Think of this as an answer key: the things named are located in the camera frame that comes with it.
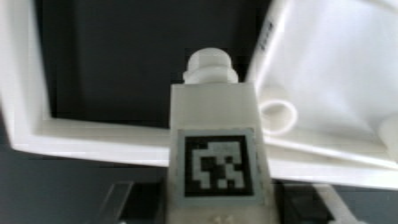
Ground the white table leg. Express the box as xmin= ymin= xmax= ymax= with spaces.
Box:
xmin=166 ymin=48 xmax=279 ymax=224
xmin=379 ymin=114 xmax=398 ymax=162

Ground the white fence front wall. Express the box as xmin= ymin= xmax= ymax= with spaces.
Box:
xmin=6 ymin=118 xmax=398 ymax=190

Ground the white fence left wall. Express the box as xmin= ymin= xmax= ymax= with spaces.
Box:
xmin=0 ymin=0 xmax=50 ymax=151

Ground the white fence wall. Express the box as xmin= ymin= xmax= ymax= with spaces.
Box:
xmin=0 ymin=0 xmax=50 ymax=151
xmin=6 ymin=118 xmax=398 ymax=190

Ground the white square table top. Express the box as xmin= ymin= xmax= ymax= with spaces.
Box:
xmin=247 ymin=0 xmax=398 ymax=147

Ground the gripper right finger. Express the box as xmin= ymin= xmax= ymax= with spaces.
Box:
xmin=274 ymin=182 xmax=356 ymax=224

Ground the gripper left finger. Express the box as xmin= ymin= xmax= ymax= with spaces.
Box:
xmin=89 ymin=182 xmax=166 ymax=224

